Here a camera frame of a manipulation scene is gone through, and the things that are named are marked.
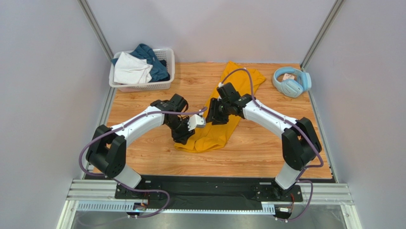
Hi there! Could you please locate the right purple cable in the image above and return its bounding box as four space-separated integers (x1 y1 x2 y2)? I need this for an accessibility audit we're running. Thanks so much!
219 68 325 222

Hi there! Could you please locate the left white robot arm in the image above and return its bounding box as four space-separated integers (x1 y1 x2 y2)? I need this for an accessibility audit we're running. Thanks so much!
81 94 205 192

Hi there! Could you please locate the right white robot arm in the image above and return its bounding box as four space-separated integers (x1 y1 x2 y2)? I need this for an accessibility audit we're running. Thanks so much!
206 83 322 199

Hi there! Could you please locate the aluminium frame rail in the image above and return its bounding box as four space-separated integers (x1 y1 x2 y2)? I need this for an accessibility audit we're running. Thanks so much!
67 179 354 208

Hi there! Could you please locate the teal t shirt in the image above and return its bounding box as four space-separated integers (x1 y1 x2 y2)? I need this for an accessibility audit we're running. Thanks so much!
111 43 170 83

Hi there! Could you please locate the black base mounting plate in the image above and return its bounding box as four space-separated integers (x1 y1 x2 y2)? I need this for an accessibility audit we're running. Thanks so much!
114 175 303 209

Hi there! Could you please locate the purple cable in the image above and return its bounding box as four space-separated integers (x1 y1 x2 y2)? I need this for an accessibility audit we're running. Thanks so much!
219 68 325 222
78 106 208 219

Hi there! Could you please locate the white plastic laundry basket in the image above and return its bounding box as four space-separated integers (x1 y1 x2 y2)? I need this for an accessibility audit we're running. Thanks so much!
109 48 175 93

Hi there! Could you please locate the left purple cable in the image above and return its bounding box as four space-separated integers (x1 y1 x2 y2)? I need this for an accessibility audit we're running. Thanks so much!
78 106 208 219

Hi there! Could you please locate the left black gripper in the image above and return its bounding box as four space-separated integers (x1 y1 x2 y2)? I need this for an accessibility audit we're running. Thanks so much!
166 116 195 146

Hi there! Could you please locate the yellow t shirt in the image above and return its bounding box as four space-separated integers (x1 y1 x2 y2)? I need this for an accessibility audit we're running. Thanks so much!
174 61 266 153

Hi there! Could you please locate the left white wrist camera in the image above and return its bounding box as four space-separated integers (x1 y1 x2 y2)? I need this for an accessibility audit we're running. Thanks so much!
188 113 206 131

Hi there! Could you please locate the white t shirt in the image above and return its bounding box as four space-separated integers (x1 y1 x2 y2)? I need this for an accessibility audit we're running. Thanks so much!
113 52 153 84

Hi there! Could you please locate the white slotted cable duct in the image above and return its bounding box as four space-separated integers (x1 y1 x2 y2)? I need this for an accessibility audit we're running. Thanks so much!
76 200 275 215

